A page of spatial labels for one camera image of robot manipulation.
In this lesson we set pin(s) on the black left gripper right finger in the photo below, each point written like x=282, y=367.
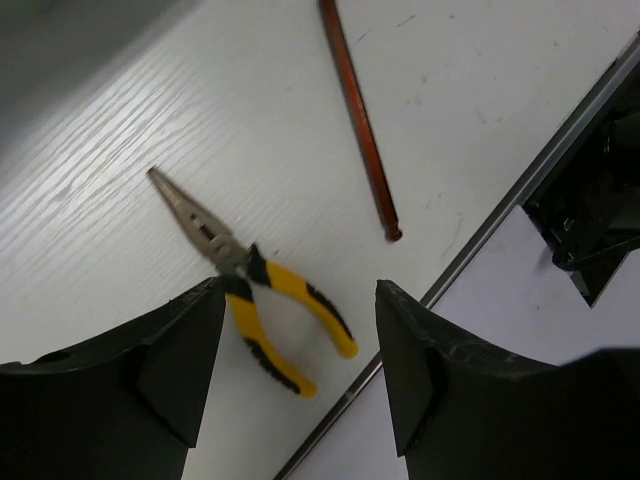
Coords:
x=464, y=408

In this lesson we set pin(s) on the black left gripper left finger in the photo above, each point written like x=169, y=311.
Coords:
x=126, y=404

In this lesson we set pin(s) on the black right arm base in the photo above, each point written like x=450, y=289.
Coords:
x=586, y=208

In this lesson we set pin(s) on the yellow pliers centre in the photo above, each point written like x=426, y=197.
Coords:
x=241, y=267

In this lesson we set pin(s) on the long brown hex key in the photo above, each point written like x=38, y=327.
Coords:
x=361, y=124

